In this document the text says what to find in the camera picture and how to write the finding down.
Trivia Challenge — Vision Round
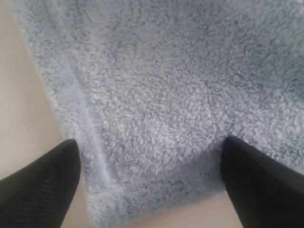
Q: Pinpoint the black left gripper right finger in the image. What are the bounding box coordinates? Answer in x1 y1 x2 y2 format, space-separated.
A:
220 136 304 228

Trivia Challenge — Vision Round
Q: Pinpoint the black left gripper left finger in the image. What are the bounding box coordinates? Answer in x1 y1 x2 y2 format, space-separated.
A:
0 139 81 228

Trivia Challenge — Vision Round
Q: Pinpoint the light blue fluffy towel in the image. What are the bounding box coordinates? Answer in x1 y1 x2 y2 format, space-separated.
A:
7 0 304 228

